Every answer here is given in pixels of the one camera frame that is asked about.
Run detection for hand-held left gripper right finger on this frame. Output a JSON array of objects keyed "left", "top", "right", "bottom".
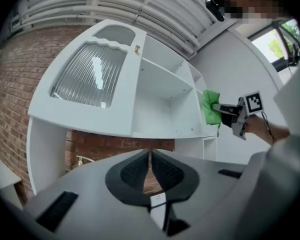
[{"left": 151, "top": 148, "right": 200, "bottom": 202}]

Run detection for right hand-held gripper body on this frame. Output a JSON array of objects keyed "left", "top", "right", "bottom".
[{"left": 221, "top": 90, "right": 265, "bottom": 141}]

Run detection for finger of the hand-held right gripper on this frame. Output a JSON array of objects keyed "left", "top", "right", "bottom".
[{"left": 213, "top": 103, "right": 238, "bottom": 112}]

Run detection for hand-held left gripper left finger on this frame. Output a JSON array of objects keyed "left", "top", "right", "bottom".
[{"left": 105, "top": 148, "right": 151, "bottom": 206}]

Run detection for green cloth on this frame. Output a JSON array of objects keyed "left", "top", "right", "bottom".
[{"left": 202, "top": 89, "right": 222, "bottom": 137}]

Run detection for white shelf cabinet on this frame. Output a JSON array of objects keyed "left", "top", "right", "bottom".
[{"left": 26, "top": 18, "right": 220, "bottom": 197}]

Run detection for person's right forearm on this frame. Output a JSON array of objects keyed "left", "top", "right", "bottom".
[{"left": 247, "top": 113, "right": 291, "bottom": 145}]

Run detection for white table top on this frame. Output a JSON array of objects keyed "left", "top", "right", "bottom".
[{"left": 149, "top": 192, "right": 167, "bottom": 230}]

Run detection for globe table lamp brass base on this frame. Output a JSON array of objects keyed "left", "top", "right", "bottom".
[{"left": 75, "top": 154, "right": 96, "bottom": 167}]

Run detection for window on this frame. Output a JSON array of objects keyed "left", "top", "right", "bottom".
[{"left": 247, "top": 18, "right": 300, "bottom": 73}]

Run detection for white ribbed glass cabinet door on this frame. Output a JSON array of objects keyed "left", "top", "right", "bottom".
[{"left": 26, "top": 19, "right": 148, "bottom": 137}]

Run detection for white panel board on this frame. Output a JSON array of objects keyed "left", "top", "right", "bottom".
[{"left": 0, "top": 148, "right": 23, "bottom": 210}]

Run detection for white ceiling pipes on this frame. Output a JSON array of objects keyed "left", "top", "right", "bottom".
[{"left": 9, "top": 0, "right": 216, "bottom": 60}]

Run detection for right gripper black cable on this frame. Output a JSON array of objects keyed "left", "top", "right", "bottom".
[{"left": 261, "top": 111, "right": 277, "bottom": 145}]

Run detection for black head-worn camera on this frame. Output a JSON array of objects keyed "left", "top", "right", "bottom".
[{"left": 205, "top": 0, "right": 226, "bottom": 23}]

